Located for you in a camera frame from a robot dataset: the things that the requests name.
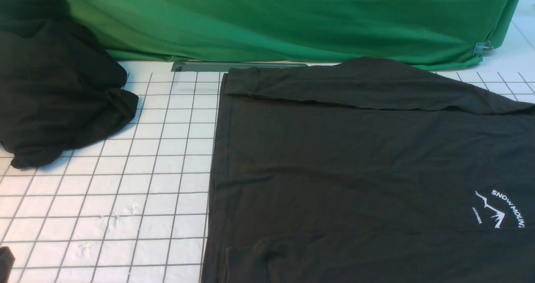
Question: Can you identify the gray long sleeve shirt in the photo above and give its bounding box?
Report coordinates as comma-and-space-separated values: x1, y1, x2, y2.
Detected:
201, 58, 535, 283

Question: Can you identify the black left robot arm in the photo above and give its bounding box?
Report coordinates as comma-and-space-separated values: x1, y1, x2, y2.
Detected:
0, 246, 15, 283

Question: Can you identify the gray metal bar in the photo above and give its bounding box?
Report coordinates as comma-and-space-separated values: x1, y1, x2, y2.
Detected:
171, 61, 308, 73

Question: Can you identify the green backdrop cloth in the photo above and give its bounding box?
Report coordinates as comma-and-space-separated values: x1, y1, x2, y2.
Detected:
66, 0, 519, 70

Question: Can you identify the black crumpled cloth pile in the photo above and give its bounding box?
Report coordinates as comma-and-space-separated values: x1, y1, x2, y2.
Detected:
0, 0, 139, 169

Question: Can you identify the silver binder clip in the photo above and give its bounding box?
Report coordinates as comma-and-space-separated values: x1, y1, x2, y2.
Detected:
473, 41, 494, 57

